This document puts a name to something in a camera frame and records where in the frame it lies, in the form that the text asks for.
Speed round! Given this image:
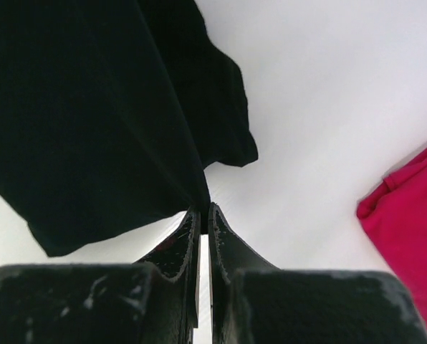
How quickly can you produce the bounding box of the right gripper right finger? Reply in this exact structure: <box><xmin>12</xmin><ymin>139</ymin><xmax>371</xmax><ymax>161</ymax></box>
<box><xmin>208</xmin><ymin>204</ymin><xmax>427</xmax><ymax>343</ymax></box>

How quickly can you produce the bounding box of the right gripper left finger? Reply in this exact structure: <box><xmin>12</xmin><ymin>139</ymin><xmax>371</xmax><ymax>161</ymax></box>
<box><xmin>0</xmin><ymin>210</ymin><xmax>201</xmax><ymax>343</ymax></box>

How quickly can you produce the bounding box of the black t shirt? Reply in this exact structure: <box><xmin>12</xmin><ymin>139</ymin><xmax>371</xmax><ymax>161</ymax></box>
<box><xmin>0</xmin><ymin>1</ymin><xmax>258</xmax><ymax>257</ymax></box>

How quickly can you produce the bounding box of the folded red t shirt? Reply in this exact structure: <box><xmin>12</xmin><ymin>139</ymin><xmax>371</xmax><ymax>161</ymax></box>
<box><xmin>356</xmin><ymin>148</ymin><xmax>427</xmax><ymax>327</ymax></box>

